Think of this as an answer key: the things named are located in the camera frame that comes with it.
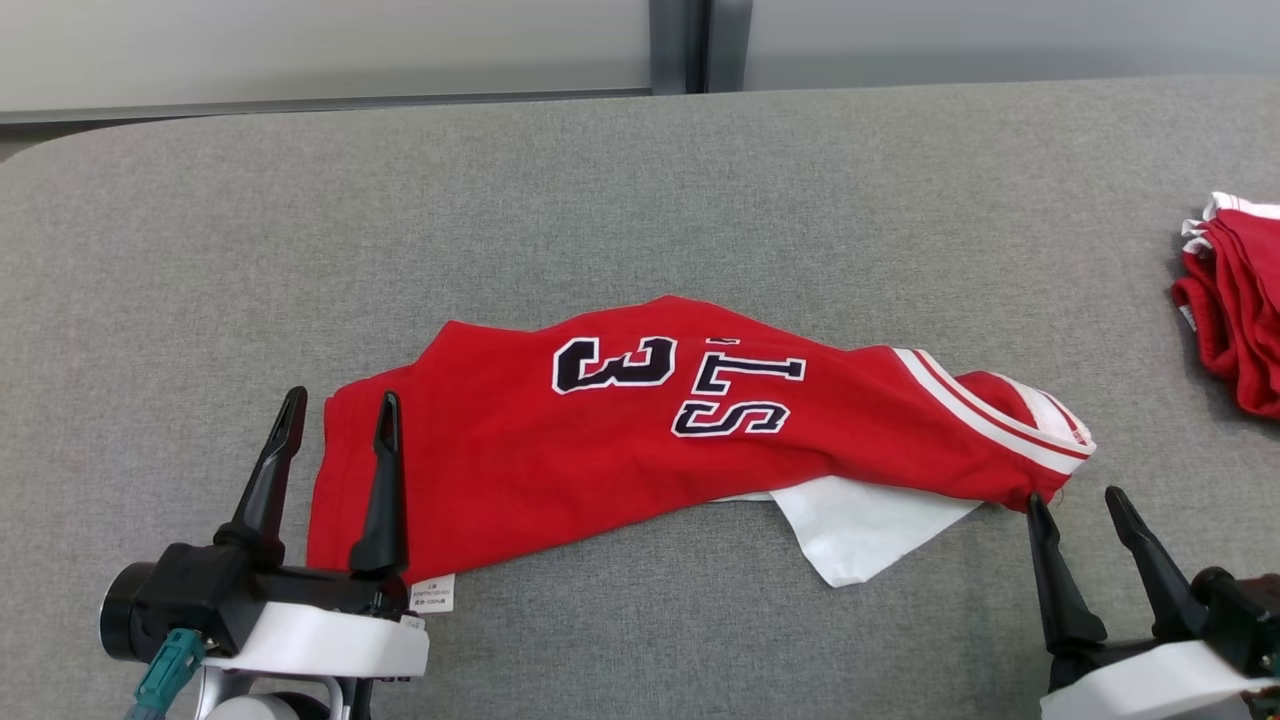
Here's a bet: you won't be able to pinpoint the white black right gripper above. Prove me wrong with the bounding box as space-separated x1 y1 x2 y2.
1026 486 1252 720

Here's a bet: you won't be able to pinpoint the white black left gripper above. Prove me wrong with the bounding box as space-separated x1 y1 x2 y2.
205 386 432 683

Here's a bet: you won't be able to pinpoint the red Bulls basketball jersey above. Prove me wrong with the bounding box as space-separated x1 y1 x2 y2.
305 294 1099 614

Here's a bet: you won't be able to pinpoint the red shorts with white waistband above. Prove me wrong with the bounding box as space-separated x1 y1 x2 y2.
1169 191 1280 420

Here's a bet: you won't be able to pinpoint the teal left camera cable connector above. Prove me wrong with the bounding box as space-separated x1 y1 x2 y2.
124 627 207 720

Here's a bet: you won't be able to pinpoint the grey wall base rail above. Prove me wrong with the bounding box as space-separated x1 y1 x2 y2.
0 88 653 127

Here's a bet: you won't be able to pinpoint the grey vertical partition post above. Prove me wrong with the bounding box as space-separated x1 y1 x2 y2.
647 0 754 97

